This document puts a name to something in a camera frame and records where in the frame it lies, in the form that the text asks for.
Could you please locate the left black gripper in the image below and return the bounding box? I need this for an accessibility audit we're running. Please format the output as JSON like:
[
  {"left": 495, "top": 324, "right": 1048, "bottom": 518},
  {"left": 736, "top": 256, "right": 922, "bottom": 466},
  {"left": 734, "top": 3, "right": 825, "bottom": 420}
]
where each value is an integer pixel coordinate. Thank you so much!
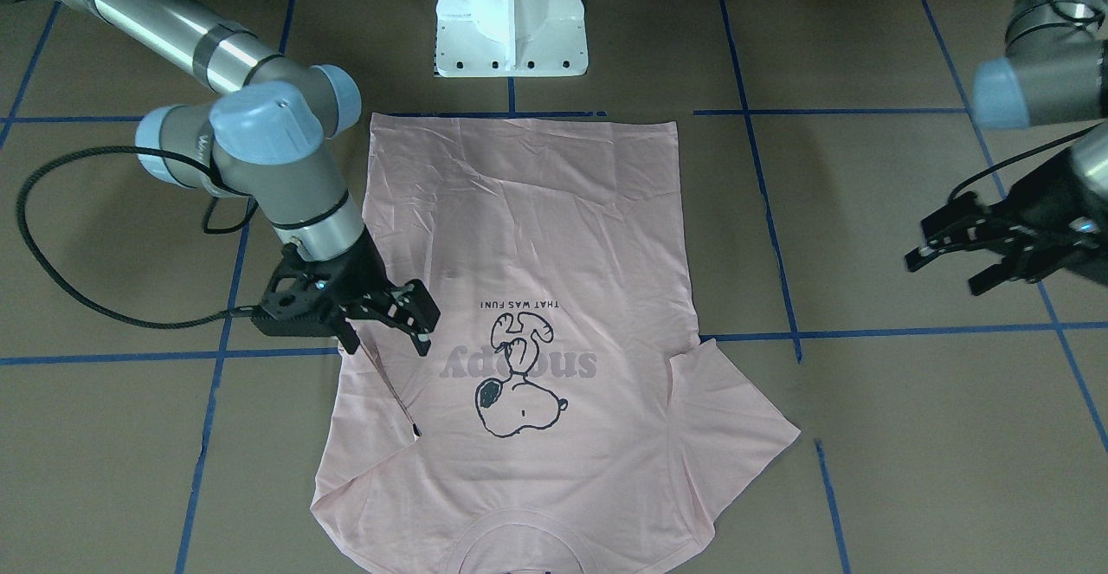
[{"left": 904, "top": 148, "right": 1107, "bottom": 297}]

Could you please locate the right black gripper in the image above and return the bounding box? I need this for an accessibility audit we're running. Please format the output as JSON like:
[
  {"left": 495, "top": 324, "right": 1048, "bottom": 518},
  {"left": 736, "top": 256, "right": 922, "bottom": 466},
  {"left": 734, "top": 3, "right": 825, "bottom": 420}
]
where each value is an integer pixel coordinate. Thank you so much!
[{"left": 330, "top": 228, "right": 441, "bottom": 358}]

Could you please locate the pink snoopy t-shirt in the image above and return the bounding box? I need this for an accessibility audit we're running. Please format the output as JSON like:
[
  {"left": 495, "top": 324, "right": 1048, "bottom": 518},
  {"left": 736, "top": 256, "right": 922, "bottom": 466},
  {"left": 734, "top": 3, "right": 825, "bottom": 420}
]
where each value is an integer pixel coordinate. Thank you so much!
[{"left": 310, "top": 115, "right": 799, "bottom": 573}]

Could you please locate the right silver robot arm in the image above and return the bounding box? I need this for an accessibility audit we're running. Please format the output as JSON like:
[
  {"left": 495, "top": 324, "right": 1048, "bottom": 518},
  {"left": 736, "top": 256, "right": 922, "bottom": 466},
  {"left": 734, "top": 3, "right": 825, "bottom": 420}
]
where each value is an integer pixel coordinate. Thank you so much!
[{"left": 3, "top": 0, "right": 440, "bottom": 356}]

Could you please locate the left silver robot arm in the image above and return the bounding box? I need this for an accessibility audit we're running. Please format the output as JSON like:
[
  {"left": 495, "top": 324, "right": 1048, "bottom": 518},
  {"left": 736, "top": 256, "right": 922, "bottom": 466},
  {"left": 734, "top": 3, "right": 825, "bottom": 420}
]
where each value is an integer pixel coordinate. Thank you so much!
[{"left": 904, "top": 0, "right": 1107, "bottom": 295}]

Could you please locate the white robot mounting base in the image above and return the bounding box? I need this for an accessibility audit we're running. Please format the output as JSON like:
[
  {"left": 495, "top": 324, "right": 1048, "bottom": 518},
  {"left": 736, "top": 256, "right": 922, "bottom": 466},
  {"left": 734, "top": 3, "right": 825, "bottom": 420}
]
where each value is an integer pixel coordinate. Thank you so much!
[{"left": 433, "top": 0, "right": 589, "bottom": 78}]

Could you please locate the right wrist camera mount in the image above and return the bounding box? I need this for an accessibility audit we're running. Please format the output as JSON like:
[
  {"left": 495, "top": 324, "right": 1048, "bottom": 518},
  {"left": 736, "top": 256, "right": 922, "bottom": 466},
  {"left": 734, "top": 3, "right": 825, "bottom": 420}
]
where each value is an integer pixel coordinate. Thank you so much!
[{"left": 249, "top": 243, "right": 348, "bottom": 338}]

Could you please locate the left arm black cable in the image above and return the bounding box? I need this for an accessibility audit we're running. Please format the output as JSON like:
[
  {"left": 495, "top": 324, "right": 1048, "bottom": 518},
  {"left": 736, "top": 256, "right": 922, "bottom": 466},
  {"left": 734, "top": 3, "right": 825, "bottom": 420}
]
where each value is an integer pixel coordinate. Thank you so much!
[{"left": 947, "top": 124, "right": 1100, "bottom": 204}]

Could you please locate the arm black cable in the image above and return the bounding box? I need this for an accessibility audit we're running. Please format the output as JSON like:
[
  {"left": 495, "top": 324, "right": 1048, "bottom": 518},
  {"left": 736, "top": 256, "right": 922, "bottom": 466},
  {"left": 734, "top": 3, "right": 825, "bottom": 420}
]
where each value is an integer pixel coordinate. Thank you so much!
[
  {"left": 947, "top": 124, "right": 1100, "bottom": 204},
  {"left": 16, "top": 145, "right": 287, "bottom": 331}
]

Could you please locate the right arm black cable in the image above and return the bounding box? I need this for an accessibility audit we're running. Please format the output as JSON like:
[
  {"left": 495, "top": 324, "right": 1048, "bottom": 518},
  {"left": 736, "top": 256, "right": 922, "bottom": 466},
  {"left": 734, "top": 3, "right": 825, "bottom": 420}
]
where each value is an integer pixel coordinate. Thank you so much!
[{"left": 16, "top": 145, "right": 287, "bottom": 331}]

